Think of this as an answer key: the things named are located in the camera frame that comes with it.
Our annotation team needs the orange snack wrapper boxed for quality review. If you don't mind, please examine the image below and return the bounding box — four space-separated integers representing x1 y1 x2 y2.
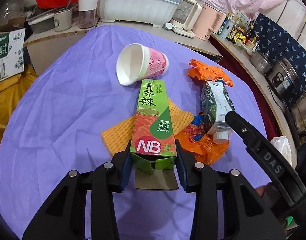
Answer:
187 59 234 87
172 112 229 166

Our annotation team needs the navy patterned cloth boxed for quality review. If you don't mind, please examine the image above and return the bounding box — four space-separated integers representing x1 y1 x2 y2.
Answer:
254 14 306 91

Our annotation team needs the silver rice cooker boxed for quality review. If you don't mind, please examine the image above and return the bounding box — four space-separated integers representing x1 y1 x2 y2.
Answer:
267 57 299 98

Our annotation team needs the white mug with utensils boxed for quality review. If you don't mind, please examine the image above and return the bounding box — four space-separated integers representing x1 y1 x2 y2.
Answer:
54 8 72 32

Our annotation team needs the green white milk carton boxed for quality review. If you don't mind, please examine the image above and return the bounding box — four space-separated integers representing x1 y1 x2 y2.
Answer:
201 81 235 144

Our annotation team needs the green wasabi box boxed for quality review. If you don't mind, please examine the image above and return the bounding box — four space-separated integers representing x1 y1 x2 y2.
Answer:
130 79 178 174

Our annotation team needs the pink electric kettle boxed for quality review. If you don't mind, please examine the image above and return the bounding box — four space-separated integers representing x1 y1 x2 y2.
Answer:
192 4 226 41

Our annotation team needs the white blender cup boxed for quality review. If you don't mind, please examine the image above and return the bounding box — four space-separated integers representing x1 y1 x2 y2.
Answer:
78 0 98 29

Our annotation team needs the white thermos bottle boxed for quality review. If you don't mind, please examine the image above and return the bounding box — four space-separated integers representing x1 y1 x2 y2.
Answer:
220 18 235 38

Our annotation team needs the yellow cloth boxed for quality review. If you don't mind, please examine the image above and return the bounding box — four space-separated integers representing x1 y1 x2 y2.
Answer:
0 64 37 144

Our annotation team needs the purple tablecloth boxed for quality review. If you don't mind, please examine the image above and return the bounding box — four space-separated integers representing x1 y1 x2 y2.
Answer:
0 25 270 239

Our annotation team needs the person's right hand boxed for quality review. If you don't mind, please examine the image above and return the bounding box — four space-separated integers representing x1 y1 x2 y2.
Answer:
255 183 280 206

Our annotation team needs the glass electric kettle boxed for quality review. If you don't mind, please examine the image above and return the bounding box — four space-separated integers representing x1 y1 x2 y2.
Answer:
164 0 202 38

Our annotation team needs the orange foam net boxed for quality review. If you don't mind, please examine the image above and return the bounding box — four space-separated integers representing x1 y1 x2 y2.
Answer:
101 98 194 156

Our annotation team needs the white lined trash bin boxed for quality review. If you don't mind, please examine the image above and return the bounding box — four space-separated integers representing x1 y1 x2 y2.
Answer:
270 136 292 165

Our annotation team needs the white dish rack with lid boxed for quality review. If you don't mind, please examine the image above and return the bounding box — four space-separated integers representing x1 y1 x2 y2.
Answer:
97 0 180 28

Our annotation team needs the pink white paper cup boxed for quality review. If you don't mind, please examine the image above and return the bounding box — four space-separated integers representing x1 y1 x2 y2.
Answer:
116 43 169 86

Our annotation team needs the large steel steamer pot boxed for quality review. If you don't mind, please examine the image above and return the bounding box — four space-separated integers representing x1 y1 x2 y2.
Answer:
291 90 306 134

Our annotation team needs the small steel pot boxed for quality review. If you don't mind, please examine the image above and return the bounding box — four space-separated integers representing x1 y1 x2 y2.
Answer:
250 50 272 75

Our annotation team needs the milk cardboard box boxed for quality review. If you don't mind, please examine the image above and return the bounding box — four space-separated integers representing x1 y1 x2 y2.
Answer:
0 28 26 82

